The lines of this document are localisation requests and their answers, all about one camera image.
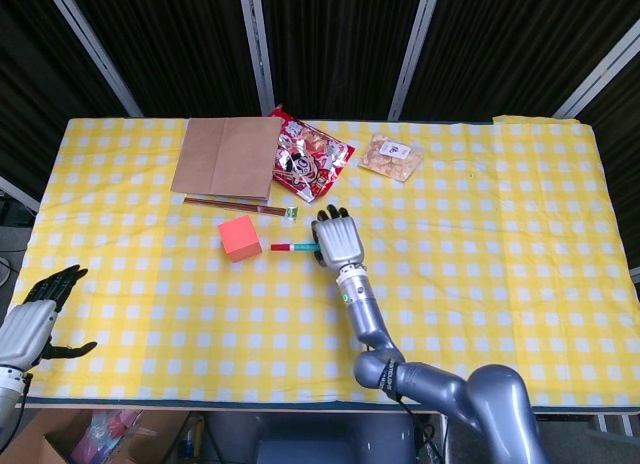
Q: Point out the yellow white checkered tablecloth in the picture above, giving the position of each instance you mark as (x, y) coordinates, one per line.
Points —
(450, 284)

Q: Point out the colourful plastic bag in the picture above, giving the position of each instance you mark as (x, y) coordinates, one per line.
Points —
(105, 434)

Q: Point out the white metal frame post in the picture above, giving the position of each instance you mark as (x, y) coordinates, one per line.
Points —
(595, 74)
(257, 49)
(412, 54)
(95, 54)

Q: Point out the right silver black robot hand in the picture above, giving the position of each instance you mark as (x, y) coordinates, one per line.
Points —
(340, 239)

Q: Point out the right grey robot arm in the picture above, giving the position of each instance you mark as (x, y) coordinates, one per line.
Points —
(370, 324)

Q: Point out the red-capped white marker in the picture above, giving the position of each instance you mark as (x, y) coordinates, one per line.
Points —
(282, 246)

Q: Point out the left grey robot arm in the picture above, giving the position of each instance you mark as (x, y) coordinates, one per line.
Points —
(9, 394)

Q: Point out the clear bag of biscuits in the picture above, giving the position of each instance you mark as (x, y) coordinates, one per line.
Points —
(390, 156)

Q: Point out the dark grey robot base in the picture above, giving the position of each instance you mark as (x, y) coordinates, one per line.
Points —
(310, 439)

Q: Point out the brown chopstick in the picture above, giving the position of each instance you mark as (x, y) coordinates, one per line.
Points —
(225, 207)
(225, 203)

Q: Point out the black ribbed curtain panel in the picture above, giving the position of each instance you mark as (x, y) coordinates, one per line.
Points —
(175, 49)
(340, 49)
(620, 149)
(30, 84)
(510, 49)

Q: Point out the orange cube block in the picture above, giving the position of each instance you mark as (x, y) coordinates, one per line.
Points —
(240, 239)

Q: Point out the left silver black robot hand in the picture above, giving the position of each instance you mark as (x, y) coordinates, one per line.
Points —
(25, 329)

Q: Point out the brown paper bag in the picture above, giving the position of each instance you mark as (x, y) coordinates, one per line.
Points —
(225, 159)

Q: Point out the red cartoon snack bag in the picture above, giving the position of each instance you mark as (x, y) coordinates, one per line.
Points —
(310, 159)

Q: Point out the green and white small packet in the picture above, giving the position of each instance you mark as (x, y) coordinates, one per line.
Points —
(292, 214)

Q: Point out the brown cardboard box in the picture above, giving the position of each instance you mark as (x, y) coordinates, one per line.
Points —
(40, 444)

